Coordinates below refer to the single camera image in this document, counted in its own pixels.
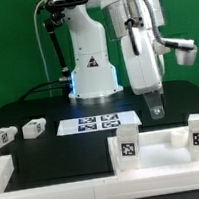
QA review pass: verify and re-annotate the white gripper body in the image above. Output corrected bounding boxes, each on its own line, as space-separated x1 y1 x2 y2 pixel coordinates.
120 28 163 95

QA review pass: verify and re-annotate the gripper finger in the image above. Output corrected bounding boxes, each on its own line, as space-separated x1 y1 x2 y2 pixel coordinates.
143 91 165 120

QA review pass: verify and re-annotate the white square table top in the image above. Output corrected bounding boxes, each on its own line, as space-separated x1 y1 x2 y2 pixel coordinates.
108 126 197 174

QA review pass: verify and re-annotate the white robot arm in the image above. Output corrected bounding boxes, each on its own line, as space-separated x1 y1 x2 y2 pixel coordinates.
43 0 197 119

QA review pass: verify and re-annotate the white sheet with fiducial markers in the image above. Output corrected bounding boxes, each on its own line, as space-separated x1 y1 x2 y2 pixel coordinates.
57 110 142 136

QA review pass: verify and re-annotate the white left obstacle bar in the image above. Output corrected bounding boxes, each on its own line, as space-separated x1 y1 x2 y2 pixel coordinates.
0 155 14 193

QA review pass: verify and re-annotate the white obstacle bar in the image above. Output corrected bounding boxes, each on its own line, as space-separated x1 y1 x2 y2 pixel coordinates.
0 162 199 199
0 155 14 193

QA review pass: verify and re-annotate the white front obstacle bar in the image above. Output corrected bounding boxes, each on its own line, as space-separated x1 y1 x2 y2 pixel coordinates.
0 162 199 199

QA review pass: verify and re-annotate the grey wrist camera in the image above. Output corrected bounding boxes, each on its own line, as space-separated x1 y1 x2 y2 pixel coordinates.
153 38 198 66

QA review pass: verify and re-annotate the grey braided wrist cable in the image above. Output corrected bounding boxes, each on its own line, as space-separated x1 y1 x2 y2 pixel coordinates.
132 0 169 50

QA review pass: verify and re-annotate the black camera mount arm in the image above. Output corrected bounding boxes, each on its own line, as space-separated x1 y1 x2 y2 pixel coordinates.
43 18 71 77

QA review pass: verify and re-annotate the black cable on table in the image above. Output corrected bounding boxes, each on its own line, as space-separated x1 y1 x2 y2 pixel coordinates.
15 78 75 102

